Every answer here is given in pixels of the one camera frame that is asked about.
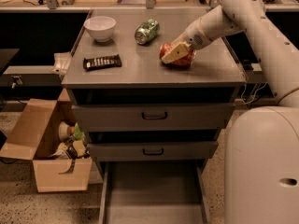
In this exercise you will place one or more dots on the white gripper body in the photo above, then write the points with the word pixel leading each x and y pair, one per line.
pixel 192 35

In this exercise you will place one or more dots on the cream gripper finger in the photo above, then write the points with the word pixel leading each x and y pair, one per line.
pixel 177 40
pixel 171 53

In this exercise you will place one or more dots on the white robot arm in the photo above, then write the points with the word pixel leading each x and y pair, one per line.
pixel 262 149

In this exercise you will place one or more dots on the green soda can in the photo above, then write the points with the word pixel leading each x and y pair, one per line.
pixel 147 31

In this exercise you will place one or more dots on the grey drawer cabinet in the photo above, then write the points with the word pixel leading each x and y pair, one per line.
pixel 213 78

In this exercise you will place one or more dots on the middle grey drawer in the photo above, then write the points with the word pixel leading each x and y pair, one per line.
pixel 156 151

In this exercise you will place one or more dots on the top grey drawer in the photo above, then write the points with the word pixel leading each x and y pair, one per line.
pixel 128 118

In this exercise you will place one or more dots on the open bottom grey drawer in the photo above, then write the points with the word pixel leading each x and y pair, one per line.
pixel 153 192

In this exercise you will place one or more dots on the dark chocolate bar wrapper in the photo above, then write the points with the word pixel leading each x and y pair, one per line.
pixel 102 62

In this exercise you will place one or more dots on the white bowl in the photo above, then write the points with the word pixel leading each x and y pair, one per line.
pixel 100 28

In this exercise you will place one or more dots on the snack items in box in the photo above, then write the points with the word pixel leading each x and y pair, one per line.
pixel 72 143

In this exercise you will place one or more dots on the open cardboard box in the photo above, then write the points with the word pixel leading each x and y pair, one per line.
pixel 36 136

